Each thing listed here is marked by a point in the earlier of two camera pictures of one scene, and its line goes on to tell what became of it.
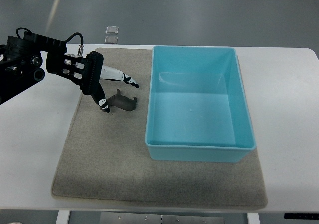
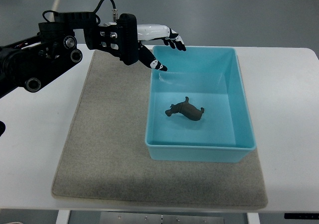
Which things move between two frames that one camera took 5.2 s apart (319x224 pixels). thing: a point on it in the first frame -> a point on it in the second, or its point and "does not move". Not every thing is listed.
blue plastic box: [197, 110] does not move
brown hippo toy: [122, 101] -> [187, 108]
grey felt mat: [104, 156] does not move
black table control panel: [301, 216] does not move
